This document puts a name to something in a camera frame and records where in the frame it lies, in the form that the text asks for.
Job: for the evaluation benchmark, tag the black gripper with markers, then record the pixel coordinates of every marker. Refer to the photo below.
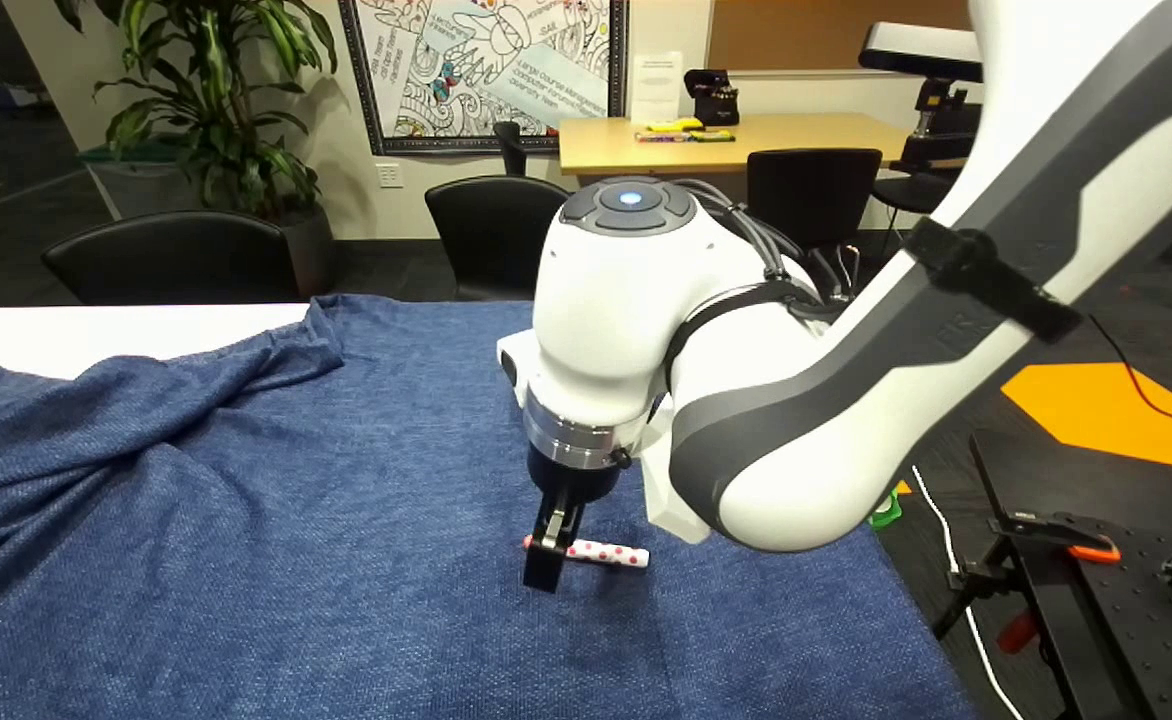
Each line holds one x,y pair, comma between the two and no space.
562,504

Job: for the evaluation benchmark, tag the white patterned marker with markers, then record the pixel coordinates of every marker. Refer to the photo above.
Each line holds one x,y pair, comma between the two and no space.
599,555

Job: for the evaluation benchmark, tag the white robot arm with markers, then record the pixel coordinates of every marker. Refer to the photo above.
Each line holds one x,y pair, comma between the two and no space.
693,354

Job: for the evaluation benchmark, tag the blue fabric tablecloth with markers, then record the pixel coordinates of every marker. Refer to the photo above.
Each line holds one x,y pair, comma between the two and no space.
312,514

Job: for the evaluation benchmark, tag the black office chair middle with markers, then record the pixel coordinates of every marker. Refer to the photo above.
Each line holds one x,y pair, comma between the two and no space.
494,231

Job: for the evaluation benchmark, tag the black office chair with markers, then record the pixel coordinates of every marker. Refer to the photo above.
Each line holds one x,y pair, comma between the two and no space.
187,256
815,194
494,231

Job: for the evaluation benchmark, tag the green plastic bag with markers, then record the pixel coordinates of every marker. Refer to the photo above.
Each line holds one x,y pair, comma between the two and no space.
889,510

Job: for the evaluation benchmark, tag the wooden desk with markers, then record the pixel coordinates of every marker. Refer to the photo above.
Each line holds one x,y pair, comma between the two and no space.
592,148

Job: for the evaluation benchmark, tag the black office chair far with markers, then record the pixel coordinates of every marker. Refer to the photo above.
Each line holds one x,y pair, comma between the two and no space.
815,194

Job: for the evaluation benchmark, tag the black office chair left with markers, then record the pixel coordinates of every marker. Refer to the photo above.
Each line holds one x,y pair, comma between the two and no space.
187,256

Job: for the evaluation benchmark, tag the black device on desk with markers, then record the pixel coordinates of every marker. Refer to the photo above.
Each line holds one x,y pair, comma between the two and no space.
712,98

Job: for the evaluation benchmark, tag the framed whiteboard drawing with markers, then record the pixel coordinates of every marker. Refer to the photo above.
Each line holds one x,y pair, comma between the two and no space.
436,79

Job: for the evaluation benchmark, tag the potted green plant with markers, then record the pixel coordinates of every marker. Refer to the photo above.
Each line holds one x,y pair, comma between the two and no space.
216,87

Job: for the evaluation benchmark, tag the orange handled clamp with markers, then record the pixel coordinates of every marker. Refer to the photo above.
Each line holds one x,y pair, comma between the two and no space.
1042,562

